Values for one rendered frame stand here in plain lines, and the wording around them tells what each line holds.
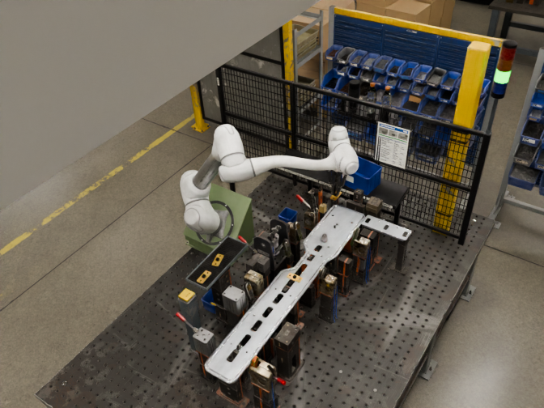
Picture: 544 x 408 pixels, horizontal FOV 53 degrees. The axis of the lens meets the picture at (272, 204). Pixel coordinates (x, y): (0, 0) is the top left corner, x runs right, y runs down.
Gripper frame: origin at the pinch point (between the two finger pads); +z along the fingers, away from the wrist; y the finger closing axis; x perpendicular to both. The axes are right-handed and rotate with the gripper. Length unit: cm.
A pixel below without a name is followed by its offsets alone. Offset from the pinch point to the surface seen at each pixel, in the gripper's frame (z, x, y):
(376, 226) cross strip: 28.6, 13.0, 21.7
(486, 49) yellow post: -72, 59, 52
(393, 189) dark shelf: 25, 47, 17
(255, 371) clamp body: 23, -110, 16
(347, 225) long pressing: 28.7, 5.1, 6.3
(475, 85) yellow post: -52, 57, 51
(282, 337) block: 26, -86, 16
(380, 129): -11, 54, 2
